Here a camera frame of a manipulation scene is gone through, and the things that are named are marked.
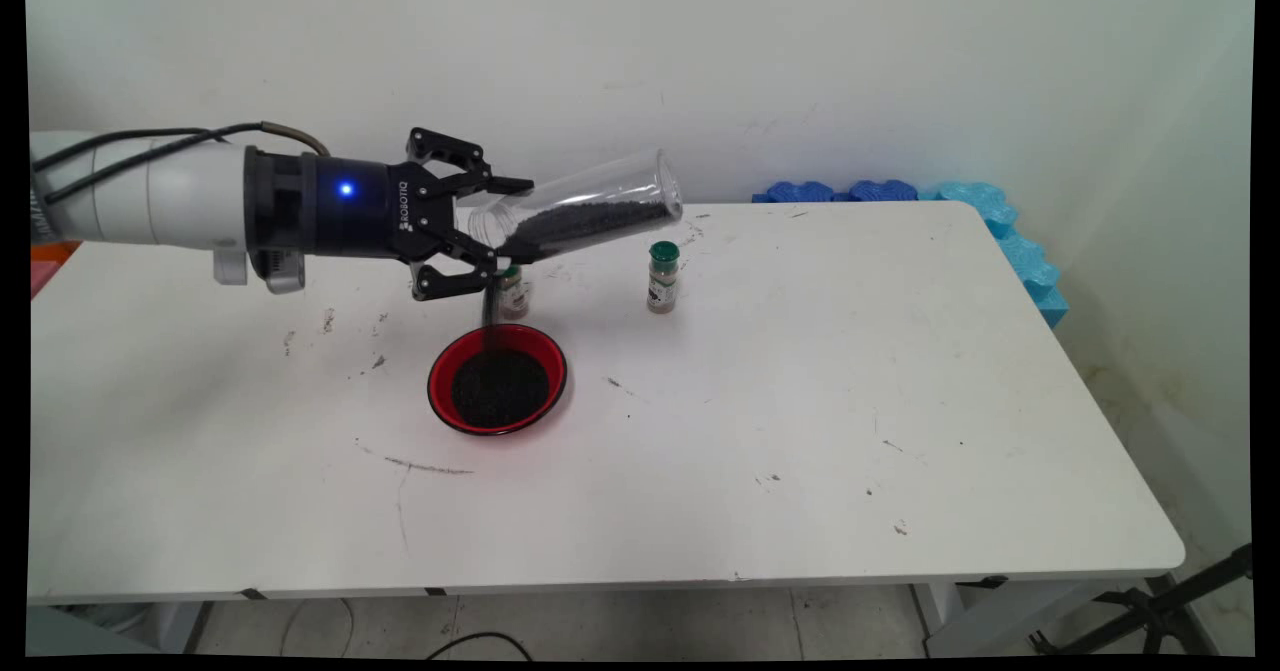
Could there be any black seeds heap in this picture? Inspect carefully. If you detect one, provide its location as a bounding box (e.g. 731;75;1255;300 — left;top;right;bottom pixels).
483;199;676;337
450;349;553;429

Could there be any green-capped spice bottle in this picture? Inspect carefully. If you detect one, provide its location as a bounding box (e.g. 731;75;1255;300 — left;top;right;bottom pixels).
497;263;532;321
648;241;682;315

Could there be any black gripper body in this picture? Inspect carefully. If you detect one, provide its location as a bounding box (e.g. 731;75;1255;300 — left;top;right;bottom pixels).
243;146;443;262

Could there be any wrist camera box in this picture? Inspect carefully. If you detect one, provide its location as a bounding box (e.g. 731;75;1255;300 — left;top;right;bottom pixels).
262;251;307;295

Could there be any white table leg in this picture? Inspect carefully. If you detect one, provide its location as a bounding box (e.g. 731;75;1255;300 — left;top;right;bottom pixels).
912;579;1181;657

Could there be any black floor cable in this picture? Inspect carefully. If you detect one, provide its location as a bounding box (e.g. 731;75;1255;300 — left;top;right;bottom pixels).
425;632;533;660

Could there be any black camera cable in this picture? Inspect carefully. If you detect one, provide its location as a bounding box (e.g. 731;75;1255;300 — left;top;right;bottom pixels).
30;128;233;172

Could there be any red bowl with black rim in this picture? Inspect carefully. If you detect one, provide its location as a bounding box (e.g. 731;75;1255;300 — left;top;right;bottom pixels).
427;324;569;438

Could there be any clear plastic jar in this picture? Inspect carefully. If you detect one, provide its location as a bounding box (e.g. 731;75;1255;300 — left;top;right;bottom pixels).
468;149;685;264

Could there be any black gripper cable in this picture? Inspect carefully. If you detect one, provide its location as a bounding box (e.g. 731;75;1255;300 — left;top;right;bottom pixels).
40;121;331;202

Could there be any light blue foam mat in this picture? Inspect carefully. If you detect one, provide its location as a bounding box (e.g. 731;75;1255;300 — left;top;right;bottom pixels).
920;181;1070;330

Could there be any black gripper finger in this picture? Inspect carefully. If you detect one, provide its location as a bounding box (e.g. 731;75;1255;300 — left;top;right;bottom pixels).
405;128;534;197
410;226;501;302

